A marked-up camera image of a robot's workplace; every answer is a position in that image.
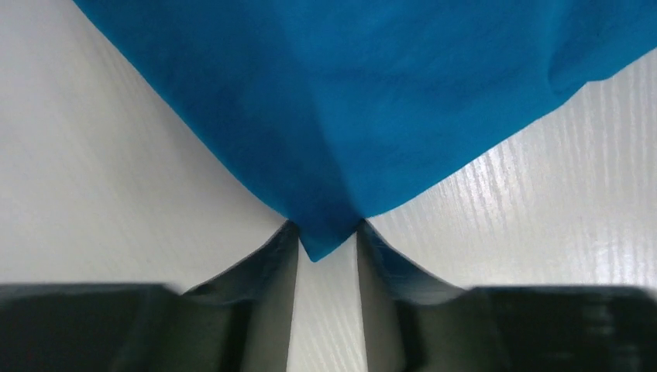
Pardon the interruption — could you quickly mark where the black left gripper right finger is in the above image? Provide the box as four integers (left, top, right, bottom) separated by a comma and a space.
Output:
356, 222, 656, 371

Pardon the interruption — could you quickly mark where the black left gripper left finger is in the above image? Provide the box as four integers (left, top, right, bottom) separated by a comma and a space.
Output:
1, 223, 298, 371

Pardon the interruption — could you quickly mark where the blue t-shirt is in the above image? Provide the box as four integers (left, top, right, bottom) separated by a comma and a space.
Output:
77, 1, 656, 260

